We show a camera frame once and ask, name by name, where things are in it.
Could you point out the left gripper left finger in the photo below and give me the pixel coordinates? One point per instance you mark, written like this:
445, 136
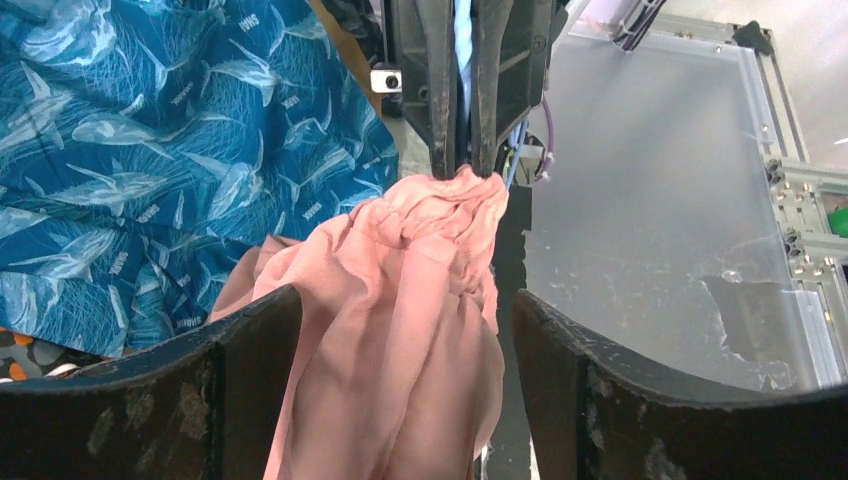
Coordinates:
203, 405

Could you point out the orange camouflage shorts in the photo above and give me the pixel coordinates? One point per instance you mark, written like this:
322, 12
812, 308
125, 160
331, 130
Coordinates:
24, 357

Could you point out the pink shorts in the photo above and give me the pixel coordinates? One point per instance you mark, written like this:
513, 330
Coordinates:
398, 372

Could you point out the blue shark print shorts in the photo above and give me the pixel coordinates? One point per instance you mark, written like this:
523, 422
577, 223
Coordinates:
147, 145

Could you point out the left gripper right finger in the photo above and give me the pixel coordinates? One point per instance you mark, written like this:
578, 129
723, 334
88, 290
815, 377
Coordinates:
599, 410

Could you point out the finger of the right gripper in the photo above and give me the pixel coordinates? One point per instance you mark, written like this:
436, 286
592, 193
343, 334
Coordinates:
511, 51
420, 44

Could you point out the light blue wire hanger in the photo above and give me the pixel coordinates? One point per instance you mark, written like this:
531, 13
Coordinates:
515, 142

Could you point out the brown shorts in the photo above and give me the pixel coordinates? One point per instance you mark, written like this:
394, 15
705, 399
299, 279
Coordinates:
350, 53

